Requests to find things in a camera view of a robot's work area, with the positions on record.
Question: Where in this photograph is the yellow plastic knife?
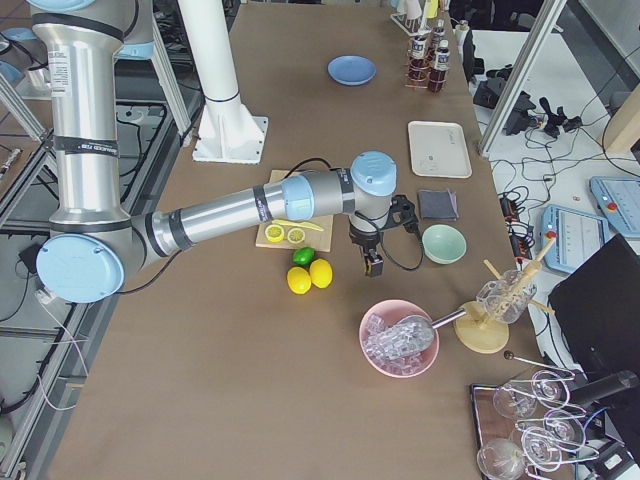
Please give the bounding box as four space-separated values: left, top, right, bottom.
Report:
273 219 324 232

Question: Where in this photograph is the wine glass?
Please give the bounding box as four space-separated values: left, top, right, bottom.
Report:
493 380 537 420
531 370 570 409
476 438 526 480

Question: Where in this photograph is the wooden cutting board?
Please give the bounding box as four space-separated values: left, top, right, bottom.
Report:
255 169 334 253

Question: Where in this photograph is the blue teach pendant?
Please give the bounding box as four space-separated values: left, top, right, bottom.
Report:
590 176 639 224
541 204 611 274

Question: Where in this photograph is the aluminium frame post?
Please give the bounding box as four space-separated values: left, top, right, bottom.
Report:
478 0 567 157

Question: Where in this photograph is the green lime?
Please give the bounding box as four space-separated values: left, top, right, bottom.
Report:
292 247 316 267

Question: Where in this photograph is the glass mug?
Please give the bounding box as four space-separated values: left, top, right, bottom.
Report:
476 270 537 324

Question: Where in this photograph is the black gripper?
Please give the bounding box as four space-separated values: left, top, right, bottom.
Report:
349 224 384 277

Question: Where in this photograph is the dark drink bottle white cap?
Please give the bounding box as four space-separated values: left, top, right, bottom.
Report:
408 35 428 82

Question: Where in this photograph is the green ceramic bowl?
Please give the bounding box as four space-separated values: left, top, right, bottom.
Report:
422 224 467 265

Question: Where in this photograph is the metal ice scoop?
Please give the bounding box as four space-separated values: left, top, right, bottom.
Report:
376 309 465 360

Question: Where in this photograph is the whole yellow lemon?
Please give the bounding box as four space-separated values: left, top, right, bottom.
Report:
309 259 333 289
286 266 312 295

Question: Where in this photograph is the pink bowl of ice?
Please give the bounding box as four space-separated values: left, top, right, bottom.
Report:
359 299 439 378

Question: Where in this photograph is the grey folded cloth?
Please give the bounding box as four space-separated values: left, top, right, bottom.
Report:
418 189 459 221

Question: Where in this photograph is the cream rectangular tray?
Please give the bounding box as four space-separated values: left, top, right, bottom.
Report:
408 120 472 179

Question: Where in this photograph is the lemon half slice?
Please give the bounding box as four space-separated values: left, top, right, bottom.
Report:
286 227 306 245
264 223 285 243

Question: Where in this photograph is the white camera mast base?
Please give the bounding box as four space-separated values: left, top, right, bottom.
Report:
180 1 268 165

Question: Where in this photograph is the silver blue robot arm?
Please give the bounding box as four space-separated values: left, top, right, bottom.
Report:
31 1 397 304

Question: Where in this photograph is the copper wire bottle rack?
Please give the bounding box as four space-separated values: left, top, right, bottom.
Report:
404 28 449 93

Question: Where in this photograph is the wooden cup tree stand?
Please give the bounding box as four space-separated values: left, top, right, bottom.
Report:
454 238 555 354

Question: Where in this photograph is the blue round plate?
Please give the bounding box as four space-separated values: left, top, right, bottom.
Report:
327 55 377 86

